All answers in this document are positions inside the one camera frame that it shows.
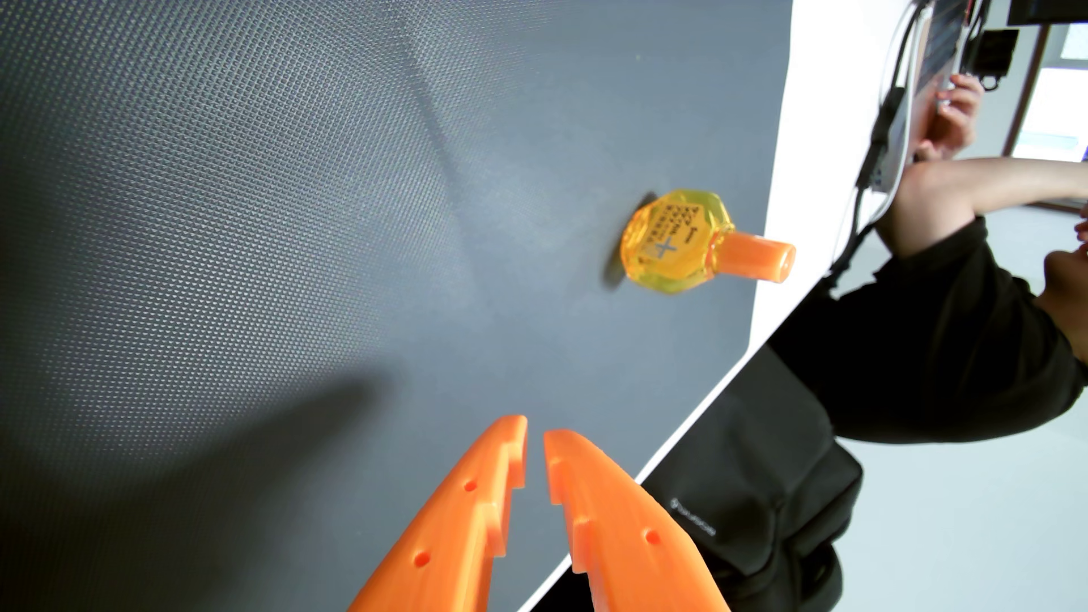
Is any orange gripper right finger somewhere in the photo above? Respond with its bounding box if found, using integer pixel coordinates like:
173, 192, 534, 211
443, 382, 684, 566
543, 428, 733, 612

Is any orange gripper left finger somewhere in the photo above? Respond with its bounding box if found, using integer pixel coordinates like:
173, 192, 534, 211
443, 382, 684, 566
347, 414, 529, 612

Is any yellow eyedrops bottle orange cap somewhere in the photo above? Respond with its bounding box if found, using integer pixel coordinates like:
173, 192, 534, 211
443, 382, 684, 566
619, 189, 797, 295

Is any person's hand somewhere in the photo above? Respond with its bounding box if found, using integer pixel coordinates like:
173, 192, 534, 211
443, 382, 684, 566
913, 74, 986, 163

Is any black fabric bag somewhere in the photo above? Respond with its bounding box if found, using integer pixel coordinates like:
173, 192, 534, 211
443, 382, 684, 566
531, 343, 865, 612

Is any dark grey textured mat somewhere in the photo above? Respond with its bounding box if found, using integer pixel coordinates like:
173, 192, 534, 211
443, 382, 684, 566
0, 0, 794, 612

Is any person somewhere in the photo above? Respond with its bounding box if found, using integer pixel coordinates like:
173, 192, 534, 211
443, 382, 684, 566
767, 156, 1088, 445

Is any black power adapter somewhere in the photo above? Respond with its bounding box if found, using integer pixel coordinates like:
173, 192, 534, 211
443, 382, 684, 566
964, 29, 1020, 91

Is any black monitor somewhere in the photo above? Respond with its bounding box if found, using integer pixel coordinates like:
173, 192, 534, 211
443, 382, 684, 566
1007, 0, 1088, 27

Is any silver laptop with cables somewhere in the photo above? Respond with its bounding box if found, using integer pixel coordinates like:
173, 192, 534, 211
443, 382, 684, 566
854, 0, 972, 195

